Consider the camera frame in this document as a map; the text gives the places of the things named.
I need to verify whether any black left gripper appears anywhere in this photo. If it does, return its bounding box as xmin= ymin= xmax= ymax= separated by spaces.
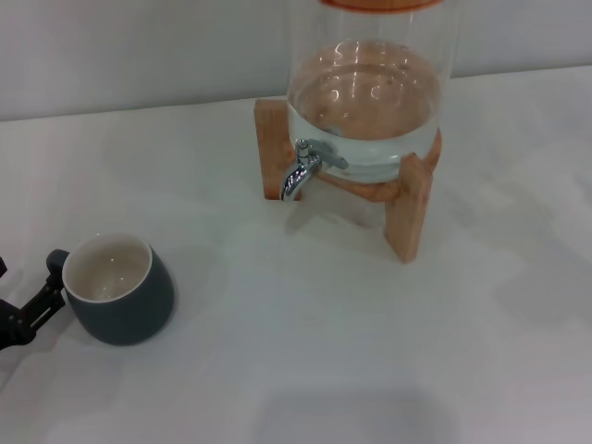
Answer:
xmin=0 ymin=256 xmax=67 ymax=352

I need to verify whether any dark grey ceramic mug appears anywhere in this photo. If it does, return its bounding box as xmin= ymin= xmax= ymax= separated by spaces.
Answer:
xmin=45 ymin=233 xmax=176 ymax=347

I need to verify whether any chrome metal faucet tap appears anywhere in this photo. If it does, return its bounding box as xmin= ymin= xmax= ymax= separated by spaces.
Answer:
xmin=280 ymin=137 xmax=349 ymax=204

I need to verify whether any clear glass water dispenser jar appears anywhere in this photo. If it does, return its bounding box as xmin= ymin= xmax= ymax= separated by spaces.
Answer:
xmin=285 ymin=0 xmax=463 ymax=184

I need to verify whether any wooden dispenser stand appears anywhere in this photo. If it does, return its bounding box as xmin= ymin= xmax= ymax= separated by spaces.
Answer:
xmin=253 ymin=96 xmax=443 ymax=265

